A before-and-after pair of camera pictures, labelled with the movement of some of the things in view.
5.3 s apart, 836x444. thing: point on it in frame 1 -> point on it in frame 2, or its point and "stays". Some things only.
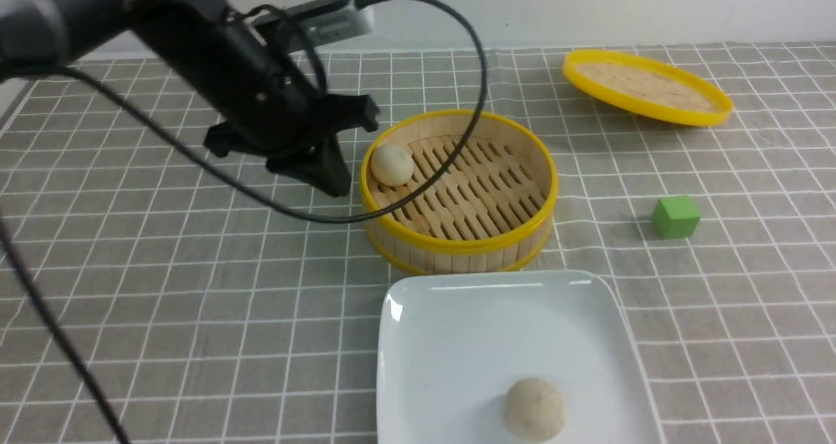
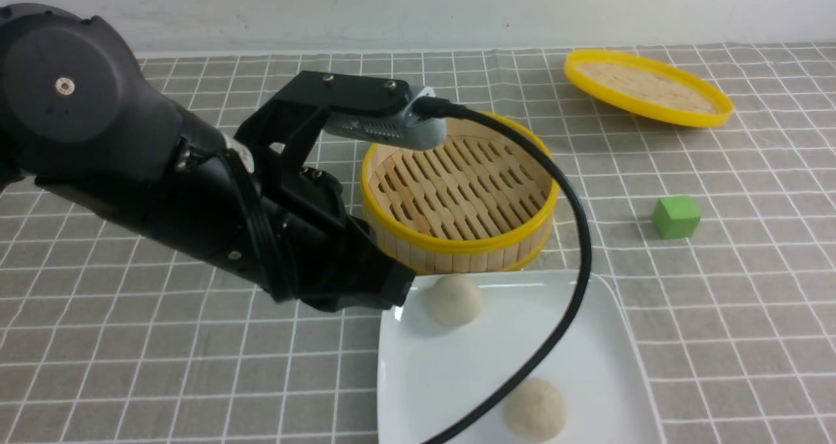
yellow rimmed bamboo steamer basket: [459, 192] stays
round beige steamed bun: [535, 410] stays
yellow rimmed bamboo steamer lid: [648, 86] stays
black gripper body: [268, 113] -> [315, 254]
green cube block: [675, 217] stays
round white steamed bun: [391, 165] -> [454, 300]
